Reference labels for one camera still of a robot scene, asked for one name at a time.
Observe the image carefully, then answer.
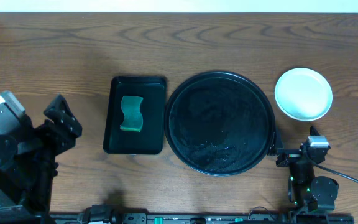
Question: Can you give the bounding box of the light green plate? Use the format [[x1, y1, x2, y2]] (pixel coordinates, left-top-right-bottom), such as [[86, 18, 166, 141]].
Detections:
[[274, 68, 333, 121]]

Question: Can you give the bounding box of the green sponge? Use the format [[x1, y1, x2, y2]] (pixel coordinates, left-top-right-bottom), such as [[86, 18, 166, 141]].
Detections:
[[120, 96, 144, 132]]

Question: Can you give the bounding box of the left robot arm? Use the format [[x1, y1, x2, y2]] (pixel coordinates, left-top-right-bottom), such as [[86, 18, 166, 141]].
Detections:
[[0, 91, 82, 223]]

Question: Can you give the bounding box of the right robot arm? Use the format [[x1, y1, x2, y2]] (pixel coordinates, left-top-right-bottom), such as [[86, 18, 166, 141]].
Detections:
[[268, 126, 339, 212]]

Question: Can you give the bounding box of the black round tray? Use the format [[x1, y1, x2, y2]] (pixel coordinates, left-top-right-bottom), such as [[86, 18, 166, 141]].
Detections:
[[164, 71, 277, 176]]

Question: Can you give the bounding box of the black rectangular tray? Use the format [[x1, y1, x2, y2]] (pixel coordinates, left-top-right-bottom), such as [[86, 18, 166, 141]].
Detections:
[[103, 76, 167, 155]]

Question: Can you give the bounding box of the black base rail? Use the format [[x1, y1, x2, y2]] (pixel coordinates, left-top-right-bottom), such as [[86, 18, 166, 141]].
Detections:
[[50, 205, 355, 224]]

